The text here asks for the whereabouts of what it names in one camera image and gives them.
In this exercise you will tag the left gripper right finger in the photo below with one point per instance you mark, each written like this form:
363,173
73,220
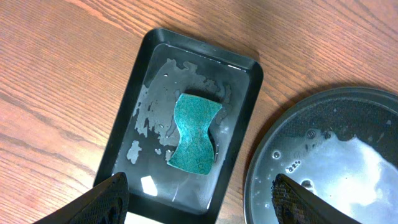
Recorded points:
293,203

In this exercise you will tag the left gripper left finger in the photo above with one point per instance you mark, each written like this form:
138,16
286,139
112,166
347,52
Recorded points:
105,203

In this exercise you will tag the green sponge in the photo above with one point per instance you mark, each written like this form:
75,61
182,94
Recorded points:
193,116

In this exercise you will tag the rectangular black tray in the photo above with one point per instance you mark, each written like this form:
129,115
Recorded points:
144,135

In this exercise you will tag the round black tray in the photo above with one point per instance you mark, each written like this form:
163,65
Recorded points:
340,145

